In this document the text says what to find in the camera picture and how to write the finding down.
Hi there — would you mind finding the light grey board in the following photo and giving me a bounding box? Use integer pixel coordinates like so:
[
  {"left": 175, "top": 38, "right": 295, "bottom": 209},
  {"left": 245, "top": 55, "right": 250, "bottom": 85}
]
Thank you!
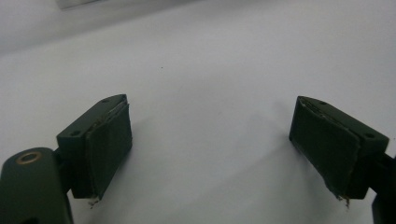
[{"left": 0, "top": 0, "right": 396, "bottom": 224}]

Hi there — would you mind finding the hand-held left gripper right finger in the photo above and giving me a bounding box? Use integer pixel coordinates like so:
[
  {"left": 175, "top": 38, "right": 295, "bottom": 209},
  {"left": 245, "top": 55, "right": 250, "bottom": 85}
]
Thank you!
[{"left": 289, "top": 95, "right": 390, "bottom": 200}]

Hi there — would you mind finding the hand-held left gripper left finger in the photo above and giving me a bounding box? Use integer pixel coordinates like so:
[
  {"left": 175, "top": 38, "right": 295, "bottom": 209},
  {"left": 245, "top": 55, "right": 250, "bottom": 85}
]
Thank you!
[{"left": 56, "top": 93, "right": 134, "bottom": 200}]

